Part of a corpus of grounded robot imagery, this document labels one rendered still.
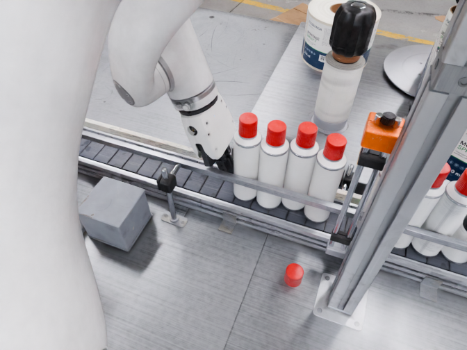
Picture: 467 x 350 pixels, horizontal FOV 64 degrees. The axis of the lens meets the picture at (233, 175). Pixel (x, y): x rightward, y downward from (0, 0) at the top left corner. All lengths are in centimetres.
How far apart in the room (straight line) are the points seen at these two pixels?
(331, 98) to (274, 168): 27
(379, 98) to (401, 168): 68
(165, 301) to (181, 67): 42
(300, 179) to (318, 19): 54
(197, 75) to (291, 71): 56
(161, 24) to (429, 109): 32
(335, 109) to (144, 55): 51
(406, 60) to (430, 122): 89
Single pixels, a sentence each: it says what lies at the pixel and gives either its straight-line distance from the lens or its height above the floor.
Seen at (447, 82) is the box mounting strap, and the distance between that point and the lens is 37.
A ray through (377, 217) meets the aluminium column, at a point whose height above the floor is 112.
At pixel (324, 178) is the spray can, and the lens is 67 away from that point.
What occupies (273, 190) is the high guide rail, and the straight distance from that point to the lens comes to 70.
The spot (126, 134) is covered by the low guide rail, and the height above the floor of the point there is 91.
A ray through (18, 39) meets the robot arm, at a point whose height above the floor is 142.
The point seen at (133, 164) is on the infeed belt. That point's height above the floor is 88.
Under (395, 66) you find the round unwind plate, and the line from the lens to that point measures 124.
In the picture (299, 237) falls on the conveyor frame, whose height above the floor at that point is 85.
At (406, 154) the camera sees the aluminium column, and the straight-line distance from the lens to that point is 42.
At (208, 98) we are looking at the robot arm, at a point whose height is 112.
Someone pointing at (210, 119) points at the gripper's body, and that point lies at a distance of 67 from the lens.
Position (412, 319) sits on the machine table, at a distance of 79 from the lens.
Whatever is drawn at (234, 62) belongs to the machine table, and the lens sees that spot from 128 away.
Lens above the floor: 150
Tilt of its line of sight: 49 degrees down
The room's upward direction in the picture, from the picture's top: straight up
